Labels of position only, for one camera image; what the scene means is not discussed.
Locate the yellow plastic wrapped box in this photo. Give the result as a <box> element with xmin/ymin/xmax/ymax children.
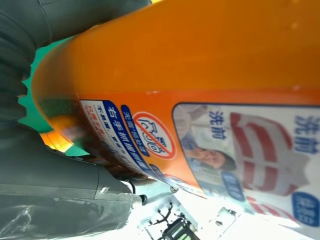
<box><xmin>39</xmin><ymin>130</ymin><xmax>75</xmax><ymax>154</ymax></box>

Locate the green table mat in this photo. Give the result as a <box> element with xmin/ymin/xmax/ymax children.
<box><xmin>17</xmin><ymin>35</ymin><xmax>89</xmax><ymax>157</ymax></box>

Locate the small green belt conveyor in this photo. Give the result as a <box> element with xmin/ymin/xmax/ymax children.
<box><xmin>159</xmin><ymin>216</ymin><xmax>201</xmax><ymax>240</ymax></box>

